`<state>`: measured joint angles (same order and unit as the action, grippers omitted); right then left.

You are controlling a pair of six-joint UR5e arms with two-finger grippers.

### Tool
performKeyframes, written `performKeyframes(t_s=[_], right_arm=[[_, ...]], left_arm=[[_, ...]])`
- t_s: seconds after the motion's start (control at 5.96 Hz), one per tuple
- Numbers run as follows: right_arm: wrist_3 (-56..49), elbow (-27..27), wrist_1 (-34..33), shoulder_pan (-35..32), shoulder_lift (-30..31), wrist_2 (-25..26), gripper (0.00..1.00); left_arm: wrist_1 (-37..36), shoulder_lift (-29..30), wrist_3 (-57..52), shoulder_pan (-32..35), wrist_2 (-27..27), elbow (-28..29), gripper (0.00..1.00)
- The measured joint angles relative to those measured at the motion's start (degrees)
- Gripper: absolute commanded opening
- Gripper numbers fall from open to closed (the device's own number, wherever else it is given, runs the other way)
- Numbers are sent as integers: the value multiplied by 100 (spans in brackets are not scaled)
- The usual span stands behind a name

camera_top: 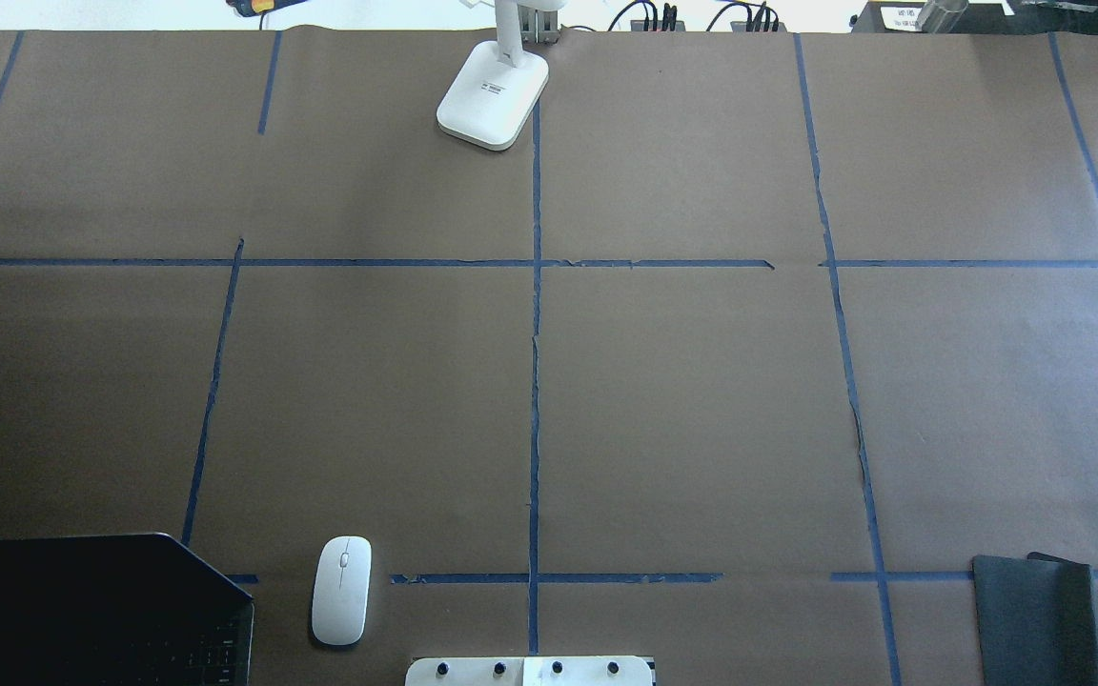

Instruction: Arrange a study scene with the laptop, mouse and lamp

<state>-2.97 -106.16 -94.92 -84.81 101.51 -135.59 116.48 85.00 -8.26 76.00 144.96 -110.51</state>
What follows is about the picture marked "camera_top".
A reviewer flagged grey laptop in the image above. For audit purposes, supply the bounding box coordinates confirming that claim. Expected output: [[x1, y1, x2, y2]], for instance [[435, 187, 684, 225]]
[[0, 533, 255, 685]]

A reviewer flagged black mouse pad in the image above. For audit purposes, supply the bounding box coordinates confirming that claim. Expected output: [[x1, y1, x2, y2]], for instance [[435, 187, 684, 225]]
[[971, 552, 1098, 685]]

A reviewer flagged white computer mouse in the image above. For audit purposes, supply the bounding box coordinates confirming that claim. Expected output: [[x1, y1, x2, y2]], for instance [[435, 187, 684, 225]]
[[311, 535, 372, 646]]

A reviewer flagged blue pouch with yellow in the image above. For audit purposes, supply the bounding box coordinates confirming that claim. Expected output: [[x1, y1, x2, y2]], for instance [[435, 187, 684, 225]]
[[226, 0, 304, 18]]

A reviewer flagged silver metal cylinder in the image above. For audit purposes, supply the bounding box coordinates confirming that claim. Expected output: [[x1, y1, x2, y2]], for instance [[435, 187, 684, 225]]
[[915, 0, 970, 34]]

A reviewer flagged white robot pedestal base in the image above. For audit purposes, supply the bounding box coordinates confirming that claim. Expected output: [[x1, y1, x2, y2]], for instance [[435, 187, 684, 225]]
[[404, 655, 657, 685]]

